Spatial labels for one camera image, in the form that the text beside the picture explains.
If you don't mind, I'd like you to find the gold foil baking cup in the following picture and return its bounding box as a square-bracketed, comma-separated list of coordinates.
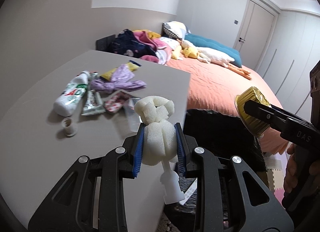
[234, 86, 275, 138]

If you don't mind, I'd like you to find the white sponge bottle brush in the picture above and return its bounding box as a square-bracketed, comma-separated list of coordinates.
[135, 96, 184, 204]

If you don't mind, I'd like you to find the clear plastic cup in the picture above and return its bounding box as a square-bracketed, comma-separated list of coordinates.
[123, 97, 140, 132]

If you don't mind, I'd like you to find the red white patterned paper box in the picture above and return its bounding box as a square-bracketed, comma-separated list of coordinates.
[104, 90, 133, 114]

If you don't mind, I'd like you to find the green white tube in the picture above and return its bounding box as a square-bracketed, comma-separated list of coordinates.
[81, 72, 105, 116]

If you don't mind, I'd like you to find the purple plastic bag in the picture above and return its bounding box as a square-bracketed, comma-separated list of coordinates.
[90, 61, 146, 94]

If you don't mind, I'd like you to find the small beige bottle cap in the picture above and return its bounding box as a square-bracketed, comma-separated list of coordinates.
[61, 117, 78, 137]

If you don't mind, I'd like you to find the white AD milk bottle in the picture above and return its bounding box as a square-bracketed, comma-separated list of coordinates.
[53, 71, 91, 117]

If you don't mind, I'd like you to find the yellow tube wrapper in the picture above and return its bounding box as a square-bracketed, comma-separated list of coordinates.
[99, 60, 141, 83]

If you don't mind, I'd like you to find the black trash bag bin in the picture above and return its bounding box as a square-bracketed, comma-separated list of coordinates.
[163, 109, 268, 228]

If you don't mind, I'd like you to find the beige bedroom door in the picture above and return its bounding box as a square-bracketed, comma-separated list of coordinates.
[233, 0, 279, 70]

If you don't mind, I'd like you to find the person's right hand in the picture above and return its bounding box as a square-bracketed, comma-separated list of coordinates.
[283, 144, 297, 194]

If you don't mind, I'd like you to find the orange bed sheet mattress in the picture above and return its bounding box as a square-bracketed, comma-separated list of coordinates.
[139, 56, 291, 155]

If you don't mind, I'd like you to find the white plush goose toy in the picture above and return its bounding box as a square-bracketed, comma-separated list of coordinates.
[176, 39, 252, 80]

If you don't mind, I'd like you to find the yellow plush toy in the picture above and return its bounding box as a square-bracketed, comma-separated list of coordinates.
[171, 46, 199, 60]

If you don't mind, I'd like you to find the pink fleece clothing pile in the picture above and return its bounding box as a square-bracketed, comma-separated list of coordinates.
[133, 30, 172, 65]

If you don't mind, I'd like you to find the navy blue children's garment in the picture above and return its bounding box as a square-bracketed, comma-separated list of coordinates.
[108, 29, 156, 58]

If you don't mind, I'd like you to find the teal blue long pillow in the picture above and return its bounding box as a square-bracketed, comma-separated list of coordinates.
[184, 34, 242, 68]

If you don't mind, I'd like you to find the dark headboard panel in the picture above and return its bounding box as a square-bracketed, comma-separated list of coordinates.
[95, 35, 116, 53]

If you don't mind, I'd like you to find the white checkered pillow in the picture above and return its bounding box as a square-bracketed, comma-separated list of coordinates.
[162, 21, 191, 40]

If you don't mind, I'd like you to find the white wardrobe with black handles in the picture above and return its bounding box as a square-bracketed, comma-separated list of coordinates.
[258, 11, 319, 121]

